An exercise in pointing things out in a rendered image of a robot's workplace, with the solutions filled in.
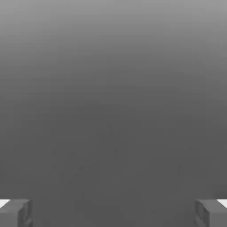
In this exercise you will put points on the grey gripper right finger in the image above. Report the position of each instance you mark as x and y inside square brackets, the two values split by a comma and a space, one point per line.
[214, 214]

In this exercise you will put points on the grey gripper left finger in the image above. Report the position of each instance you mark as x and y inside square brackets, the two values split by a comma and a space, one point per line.
[12, 213]

